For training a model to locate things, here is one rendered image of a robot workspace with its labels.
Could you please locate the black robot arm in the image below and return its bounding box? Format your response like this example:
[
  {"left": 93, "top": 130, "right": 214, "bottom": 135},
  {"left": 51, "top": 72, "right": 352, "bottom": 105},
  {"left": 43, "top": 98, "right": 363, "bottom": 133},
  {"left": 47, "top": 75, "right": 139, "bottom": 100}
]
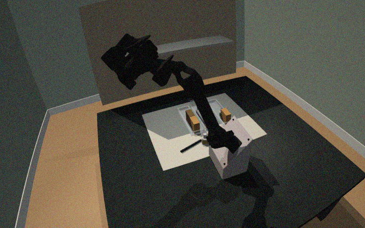
[{"left": 101, "top": 40, "right": 242, "bottom": 154}]

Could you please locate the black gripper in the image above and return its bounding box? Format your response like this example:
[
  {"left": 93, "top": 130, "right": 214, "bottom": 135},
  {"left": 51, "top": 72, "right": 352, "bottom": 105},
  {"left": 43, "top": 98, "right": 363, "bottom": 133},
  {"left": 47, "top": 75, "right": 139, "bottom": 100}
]
[{"left": 115, "top": 33, "right": 174, "bottom": 87}]

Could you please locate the brown box with orange top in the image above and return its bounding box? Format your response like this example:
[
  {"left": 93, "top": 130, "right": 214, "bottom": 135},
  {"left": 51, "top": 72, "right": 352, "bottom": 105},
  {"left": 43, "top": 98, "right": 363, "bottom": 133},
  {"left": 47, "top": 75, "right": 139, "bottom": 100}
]
[
  {"left": 186, "top": 109, "right": 195, "bottom": 125},
  {"left": 221, "top": 108, "right": 231, "bottom": 123},
  {"left": 190, "top": 116, "right": 200, "bottom": 131}
]

